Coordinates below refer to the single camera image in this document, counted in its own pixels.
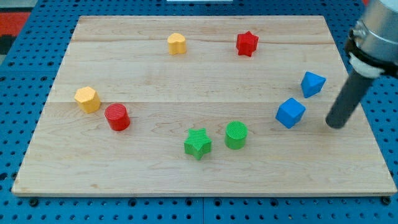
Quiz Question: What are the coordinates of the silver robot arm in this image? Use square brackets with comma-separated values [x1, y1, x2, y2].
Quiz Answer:
[345, 0, 397, 78]

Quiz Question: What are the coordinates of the green star block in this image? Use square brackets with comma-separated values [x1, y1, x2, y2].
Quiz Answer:
[184, 128, 212, 160]

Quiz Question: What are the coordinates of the red star block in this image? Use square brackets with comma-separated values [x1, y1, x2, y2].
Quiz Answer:
[236, 31, 259, 57]

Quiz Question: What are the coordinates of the green cylinder block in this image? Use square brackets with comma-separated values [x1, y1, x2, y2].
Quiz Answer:
[224, 121, 248, 150]

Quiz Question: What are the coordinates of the wooden board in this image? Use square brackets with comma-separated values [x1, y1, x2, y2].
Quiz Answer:
[12, 16, 397, 197]

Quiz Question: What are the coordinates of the yellow heart block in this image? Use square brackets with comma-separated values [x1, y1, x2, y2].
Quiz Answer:
[167, 33, 187, 55]

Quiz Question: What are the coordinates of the red cylinder block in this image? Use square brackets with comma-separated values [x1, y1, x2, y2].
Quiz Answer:
[104, 103, 131, 131]

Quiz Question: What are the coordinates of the blue cube block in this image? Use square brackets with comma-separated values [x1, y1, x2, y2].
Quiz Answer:
[275, 98, 306, 129]

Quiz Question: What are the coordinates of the yellow hexagon block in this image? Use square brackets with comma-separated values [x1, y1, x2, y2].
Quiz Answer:
[75, 86, 101, 113]

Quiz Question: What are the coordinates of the blue triangle block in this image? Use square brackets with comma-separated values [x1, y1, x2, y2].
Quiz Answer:
[300, 72, 326, 98]

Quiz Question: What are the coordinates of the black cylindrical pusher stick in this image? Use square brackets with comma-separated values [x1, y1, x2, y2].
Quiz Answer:
[325, 70, 374, 129]

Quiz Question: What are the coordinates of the red patterned rug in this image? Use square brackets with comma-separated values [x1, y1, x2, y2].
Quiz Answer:
[1, 7, 32, 55]

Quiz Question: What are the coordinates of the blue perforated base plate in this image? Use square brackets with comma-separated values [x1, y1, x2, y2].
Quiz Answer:
[1, 0, 397, 223]

